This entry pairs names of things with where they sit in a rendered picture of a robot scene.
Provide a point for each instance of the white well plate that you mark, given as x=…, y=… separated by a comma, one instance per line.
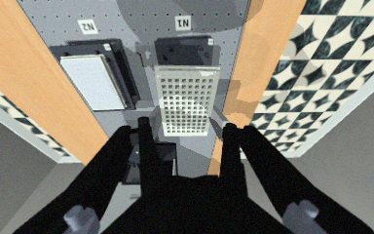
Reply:
x=186, y=96

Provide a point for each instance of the white label with black letters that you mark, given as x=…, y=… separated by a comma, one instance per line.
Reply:
x=183, y=23

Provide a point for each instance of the white flat rectangular plate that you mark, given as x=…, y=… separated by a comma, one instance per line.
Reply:
x=95, y=80

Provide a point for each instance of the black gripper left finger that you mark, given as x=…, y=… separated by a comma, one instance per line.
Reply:
x=81, y=206

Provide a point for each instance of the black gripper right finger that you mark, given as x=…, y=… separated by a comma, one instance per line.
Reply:
x=303, y=208

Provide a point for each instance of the white label with black n2 text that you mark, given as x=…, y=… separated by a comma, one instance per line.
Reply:
x=87, y=26

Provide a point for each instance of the grey flat base plate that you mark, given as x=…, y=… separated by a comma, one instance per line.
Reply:
x=138, y=23

